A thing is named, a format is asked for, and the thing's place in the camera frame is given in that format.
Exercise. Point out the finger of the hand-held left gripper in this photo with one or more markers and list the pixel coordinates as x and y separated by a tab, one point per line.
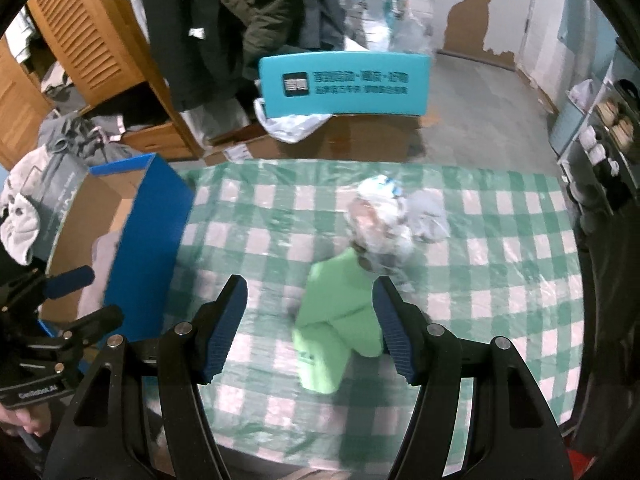
95	322
70	280

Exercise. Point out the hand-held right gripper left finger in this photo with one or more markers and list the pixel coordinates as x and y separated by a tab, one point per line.
226	330

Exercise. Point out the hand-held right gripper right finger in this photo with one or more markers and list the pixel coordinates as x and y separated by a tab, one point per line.
395	330

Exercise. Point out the light green garment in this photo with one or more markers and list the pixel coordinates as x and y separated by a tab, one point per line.
335	320

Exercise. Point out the blue cardboard box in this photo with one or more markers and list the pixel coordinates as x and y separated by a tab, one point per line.
150	230

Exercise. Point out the white blue plastic-wrapped bundle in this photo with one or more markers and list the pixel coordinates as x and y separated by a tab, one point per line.
380	225

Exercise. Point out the person's left hand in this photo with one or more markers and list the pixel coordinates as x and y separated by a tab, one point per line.
22	417

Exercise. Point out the dark grey printed carton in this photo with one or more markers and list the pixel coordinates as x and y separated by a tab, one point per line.
55	205

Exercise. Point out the white fluffy cloth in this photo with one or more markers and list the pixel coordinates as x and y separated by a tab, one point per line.
20	210

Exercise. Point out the green white checkered tablecloth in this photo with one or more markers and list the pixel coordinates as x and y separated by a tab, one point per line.
500	280

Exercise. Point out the grey plastic-wrapped item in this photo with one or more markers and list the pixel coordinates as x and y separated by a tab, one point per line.
427	215

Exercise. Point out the grey clothes pile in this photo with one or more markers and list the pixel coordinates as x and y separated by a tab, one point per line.
85	135

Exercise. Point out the large brown cardboard box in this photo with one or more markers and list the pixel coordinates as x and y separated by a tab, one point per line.
365	137

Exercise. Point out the white plastic bag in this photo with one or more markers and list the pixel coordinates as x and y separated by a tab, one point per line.
295	127

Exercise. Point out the red box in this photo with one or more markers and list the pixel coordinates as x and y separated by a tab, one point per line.
582	465

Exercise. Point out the wooden wardrobe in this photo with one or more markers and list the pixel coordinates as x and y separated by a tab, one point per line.
85	40

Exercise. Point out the teal chair backrest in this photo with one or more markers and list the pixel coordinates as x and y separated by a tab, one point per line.
345	85

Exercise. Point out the light blue bin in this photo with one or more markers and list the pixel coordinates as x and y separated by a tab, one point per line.
567	130

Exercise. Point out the black hanging jacket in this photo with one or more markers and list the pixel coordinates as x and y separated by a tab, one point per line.
190	35

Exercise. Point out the shoe rack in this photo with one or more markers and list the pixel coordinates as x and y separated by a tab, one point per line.
615	125

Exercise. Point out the small white bag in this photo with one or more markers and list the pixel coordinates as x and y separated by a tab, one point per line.
584	94

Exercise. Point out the olive green hanging jacket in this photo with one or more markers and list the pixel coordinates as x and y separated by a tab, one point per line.
270	15

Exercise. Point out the clear plastic bags pile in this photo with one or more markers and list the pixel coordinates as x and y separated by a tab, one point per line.
390	10

